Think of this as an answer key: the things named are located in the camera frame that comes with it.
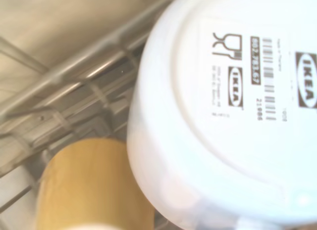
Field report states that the white IKEA mug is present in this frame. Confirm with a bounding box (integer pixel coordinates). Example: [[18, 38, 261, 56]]
[[126, 0, 317, 230]]

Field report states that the yellow cup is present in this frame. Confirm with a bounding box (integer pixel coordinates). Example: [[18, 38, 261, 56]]
[[35, 138, 156, 230]]

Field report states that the grey wire dish rack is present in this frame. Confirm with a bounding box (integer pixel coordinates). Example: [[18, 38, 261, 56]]
[[0, 0, 182, 211]]

